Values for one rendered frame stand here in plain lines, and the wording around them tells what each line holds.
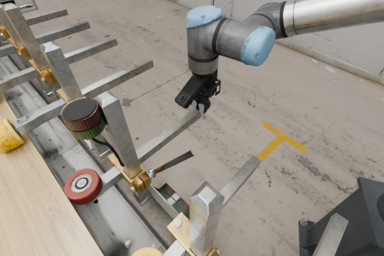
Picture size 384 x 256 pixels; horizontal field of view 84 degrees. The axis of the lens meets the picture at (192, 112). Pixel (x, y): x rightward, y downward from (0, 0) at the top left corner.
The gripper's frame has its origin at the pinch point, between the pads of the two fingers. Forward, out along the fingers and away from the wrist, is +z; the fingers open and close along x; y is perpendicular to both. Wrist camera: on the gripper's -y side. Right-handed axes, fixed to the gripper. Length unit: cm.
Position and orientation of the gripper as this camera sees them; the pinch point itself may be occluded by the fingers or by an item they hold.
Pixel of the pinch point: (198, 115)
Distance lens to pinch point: 78.5
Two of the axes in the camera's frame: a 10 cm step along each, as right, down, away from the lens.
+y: 7.0, -5.3, 4.8
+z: 0.3, 6.9, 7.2
